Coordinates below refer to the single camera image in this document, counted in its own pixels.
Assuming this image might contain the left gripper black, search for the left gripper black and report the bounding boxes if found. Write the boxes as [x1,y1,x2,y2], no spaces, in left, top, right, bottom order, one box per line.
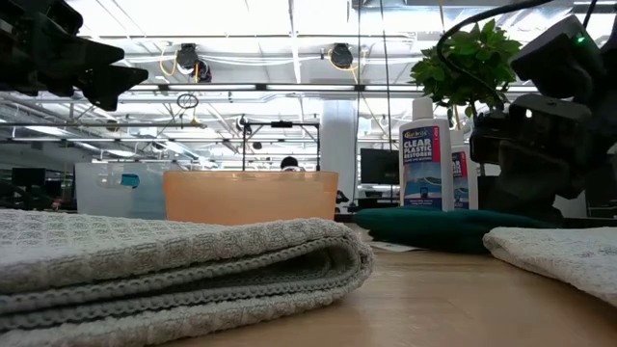
[0,0,149,112]

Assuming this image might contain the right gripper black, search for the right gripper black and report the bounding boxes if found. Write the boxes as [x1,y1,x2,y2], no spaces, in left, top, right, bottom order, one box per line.
[469,93,597,223]

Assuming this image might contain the white plastic restorer bottle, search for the white plastic restorer bottle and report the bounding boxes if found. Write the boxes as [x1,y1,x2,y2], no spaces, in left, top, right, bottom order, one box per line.
[398,97,455,212]
[450,129,479,211]

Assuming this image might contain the dark green cloth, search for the dark green cloth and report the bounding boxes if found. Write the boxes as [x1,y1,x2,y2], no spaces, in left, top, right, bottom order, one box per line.
[354,206,563,255]

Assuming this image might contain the grey waffle weave towel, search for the grey waffle weave towel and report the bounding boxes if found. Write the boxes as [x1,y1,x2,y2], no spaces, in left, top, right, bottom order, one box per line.
[0,207,376,347]
[482,226,617,307]

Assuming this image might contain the potted green plant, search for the potted green plant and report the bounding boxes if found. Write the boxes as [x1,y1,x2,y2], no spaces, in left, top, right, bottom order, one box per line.
[409,18,524,213]

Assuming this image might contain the black monitor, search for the black monitor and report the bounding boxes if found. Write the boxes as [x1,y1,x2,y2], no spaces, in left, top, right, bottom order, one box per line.
[360,147,400,185]
[11,167,47,188]

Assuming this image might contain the small frosted plastic bin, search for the small frosted plastic bin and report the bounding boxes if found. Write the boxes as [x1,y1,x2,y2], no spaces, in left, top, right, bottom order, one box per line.
[74,162,169,221]

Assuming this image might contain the orange plastic bin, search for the orange plastic bin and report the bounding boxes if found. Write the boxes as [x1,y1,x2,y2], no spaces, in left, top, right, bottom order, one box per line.
[162,170,339,227]

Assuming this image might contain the person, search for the person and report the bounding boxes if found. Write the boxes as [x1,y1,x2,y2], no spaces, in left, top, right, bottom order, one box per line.
[280,155,306,173]

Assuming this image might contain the black ceiling cord reel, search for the black ceiling cord reel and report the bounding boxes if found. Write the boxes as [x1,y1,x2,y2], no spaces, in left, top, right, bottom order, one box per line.
[175,42,213,83]
[330,42,356,69]

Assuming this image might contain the black aluminium table frame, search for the black aluminium table frame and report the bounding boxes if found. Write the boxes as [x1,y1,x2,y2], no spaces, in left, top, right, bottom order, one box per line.
[335,214,617,228]

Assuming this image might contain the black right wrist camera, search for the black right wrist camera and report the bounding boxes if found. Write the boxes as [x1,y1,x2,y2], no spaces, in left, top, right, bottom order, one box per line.
[510,13,604,102]

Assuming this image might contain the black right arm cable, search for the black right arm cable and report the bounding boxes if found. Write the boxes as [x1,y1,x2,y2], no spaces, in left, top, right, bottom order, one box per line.
[436,0,555,112]

